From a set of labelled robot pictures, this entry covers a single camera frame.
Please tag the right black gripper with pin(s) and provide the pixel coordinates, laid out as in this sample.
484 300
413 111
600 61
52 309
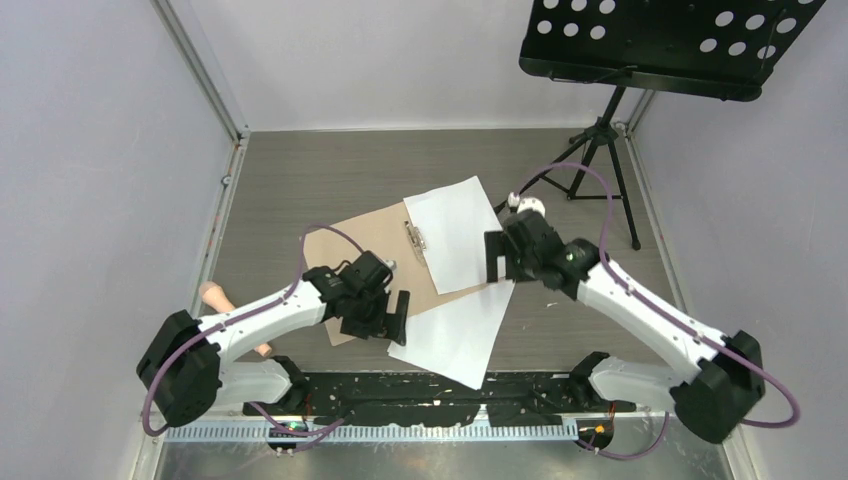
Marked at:
498 243

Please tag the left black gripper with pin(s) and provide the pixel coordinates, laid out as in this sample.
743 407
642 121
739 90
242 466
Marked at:
384 324

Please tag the white paper sheets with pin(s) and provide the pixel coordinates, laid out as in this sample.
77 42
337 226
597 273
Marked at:
456 340

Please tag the brown cardboard folder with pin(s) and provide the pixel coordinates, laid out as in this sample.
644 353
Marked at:
382 257

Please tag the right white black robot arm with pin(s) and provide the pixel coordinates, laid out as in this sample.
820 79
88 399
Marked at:
702 382

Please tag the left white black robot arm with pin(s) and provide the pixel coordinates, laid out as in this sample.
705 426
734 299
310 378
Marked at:
193 365

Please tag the silver folder clip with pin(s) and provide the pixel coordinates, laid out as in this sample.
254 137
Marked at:
416 241

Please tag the black music stand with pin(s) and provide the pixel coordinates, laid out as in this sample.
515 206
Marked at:
725 50

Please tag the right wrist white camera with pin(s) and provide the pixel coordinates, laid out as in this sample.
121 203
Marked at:
518 204

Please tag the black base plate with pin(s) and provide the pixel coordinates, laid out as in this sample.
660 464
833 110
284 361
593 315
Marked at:
377 399

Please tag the beige handle tool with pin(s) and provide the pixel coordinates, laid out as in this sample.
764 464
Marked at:
213 295

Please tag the aluminium frame rail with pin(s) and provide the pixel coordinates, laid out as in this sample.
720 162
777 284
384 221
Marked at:
255 424

